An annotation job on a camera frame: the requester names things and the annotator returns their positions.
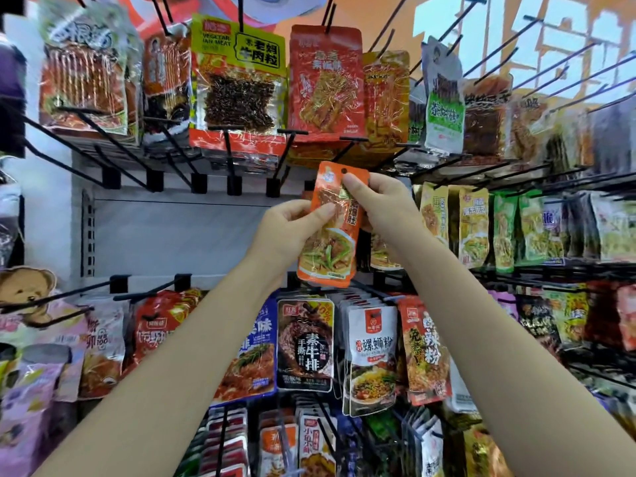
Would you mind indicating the row of long empty black hooks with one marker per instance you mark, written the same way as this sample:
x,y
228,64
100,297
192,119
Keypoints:
x,y
497,48

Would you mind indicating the dark purple hanging item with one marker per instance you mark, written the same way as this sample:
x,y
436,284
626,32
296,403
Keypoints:
x,y
11,99

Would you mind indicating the stack of pink-red packets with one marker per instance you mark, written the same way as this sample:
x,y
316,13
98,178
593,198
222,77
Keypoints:
x,y
628,317

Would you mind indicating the person's left hand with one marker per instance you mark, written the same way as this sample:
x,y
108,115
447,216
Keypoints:
x,y
280,238

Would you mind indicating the stack of pink purple packets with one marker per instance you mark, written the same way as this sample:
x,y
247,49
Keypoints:
x,y
30,407

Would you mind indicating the stack of white green-label packets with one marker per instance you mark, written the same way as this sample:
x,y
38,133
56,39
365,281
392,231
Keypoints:
x,y
444,114

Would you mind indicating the stack of dark red packets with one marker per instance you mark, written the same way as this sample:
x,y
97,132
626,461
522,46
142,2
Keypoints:
x,y
602,315

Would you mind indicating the stack of clear dark-red packets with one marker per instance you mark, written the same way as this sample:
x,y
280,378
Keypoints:
x,y
484,124

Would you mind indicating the stack of brown-red snack packets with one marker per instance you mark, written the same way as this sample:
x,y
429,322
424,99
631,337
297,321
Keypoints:
x,y
166,89

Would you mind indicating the stack of yellow-label dark meat packets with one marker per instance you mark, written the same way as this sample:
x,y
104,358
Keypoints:
x,y
238,94

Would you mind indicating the stack of white blue-print packets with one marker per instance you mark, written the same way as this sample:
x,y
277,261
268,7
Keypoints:
x,y
554,233

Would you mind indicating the stack of white-topped red strip packets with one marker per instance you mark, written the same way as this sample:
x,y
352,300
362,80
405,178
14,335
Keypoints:
x,y
84,79

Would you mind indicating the stack of green yellow packets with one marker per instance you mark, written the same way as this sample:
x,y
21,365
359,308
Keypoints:
x,y
571,315

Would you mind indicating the stack of red tofu-strip packets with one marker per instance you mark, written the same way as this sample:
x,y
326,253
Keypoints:
x,y
325,89

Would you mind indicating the stack of white noodle-bowl packets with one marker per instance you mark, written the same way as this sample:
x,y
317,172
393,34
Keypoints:
x,y
370,357

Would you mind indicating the stack of black glossy packets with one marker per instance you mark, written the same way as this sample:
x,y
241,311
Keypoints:
x,y
539,320

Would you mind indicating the stack of small red packets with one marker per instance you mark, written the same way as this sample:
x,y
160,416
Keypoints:
x,y
226,442

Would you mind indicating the stack of orange packets on hook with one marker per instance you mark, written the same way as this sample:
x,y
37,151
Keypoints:
x,y
382,255

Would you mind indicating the stack of yellow green-dish packets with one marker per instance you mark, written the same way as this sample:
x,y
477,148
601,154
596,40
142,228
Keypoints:
x,y
473,228

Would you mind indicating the stack of pale green-white packets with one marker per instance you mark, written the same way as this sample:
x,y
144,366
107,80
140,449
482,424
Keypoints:
x,y
616,228

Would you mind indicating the person's right thumb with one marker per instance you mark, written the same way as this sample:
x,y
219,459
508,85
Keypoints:
x,y
356,187

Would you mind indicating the stack of blue-edged packets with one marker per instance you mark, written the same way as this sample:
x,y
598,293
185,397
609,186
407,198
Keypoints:
x,y
253,357

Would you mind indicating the stack of orange white packets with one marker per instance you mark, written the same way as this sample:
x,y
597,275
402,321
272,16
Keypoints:
x,y
278,449

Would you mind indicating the stack of red green noodle packets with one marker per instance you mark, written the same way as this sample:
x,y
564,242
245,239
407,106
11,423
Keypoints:
x,y
425,352

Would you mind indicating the stack of white black-print packets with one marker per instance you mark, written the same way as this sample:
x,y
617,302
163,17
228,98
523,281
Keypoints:
x,y
432,449

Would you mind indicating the row of black hooks with brackets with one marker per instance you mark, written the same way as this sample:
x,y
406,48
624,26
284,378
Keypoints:
x,y
154,179

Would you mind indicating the bear print snack packet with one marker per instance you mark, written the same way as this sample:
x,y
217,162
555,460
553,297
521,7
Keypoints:
x,y
25,293

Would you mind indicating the person's left forearm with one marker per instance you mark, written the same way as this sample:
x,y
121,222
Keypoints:
x,y
164,377

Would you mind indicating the stack of green snack packets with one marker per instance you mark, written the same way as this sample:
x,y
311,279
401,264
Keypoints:
x,y
505,233

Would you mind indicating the stack of red white-label packets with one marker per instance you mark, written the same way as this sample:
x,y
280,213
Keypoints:
x,y
156,327

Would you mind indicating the stack of yellow noodle packets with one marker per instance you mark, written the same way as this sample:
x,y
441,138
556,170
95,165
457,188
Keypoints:
x,y
435,216

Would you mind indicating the stack of clear brown snack packets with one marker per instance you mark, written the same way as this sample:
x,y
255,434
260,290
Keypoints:
x,y
541,129

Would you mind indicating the stack of black steak-print packets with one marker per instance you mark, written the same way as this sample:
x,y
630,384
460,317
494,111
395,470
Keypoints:
x,y
304,347

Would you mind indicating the stack of light green packets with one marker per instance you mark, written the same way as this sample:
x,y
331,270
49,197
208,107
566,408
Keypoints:
x,y
532,230

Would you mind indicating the stack of white red-print packets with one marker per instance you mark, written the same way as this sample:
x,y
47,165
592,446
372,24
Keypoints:
x,y
102,347

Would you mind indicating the orange snack packet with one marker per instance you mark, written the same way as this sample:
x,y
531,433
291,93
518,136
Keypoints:
x,y
330,248

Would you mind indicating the black display hook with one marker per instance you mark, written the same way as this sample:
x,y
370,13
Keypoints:
x,y
118,284
182,281

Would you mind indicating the grey slotted shelf upright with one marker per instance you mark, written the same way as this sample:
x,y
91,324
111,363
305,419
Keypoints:
x,y
88,233

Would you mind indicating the person's left thumb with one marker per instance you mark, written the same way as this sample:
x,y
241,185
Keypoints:
x,y
318,218

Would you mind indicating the person's right hand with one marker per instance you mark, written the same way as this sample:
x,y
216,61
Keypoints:
x,y
390,208

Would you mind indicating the stack of white red-top packets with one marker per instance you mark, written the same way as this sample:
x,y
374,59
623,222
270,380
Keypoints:
x,y
316,449

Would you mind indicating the stack of golden yellow packets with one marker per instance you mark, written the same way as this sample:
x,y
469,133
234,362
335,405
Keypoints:
x,y
484,454

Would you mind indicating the stack of amber yellow packets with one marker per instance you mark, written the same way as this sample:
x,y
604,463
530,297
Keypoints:
x,y
387,101

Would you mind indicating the person's right forearm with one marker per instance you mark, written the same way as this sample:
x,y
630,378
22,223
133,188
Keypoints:
x,y
502,362

